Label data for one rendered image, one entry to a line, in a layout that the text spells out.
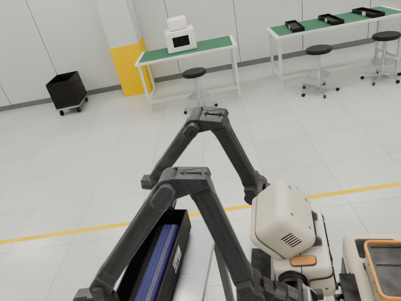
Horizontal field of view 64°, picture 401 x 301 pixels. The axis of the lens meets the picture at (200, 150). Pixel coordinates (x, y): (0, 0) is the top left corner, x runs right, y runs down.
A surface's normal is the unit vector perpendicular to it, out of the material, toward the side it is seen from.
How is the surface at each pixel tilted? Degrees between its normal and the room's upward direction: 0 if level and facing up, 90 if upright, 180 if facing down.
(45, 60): 90
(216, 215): 78
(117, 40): 90
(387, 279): 0
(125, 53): 90
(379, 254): 0
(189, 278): 0
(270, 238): 90
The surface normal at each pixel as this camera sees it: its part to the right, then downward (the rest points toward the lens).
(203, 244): -0.18, -0.85
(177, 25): 0.11, 0.49
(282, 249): -0.18, 0.53
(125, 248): -0.12, 0.32
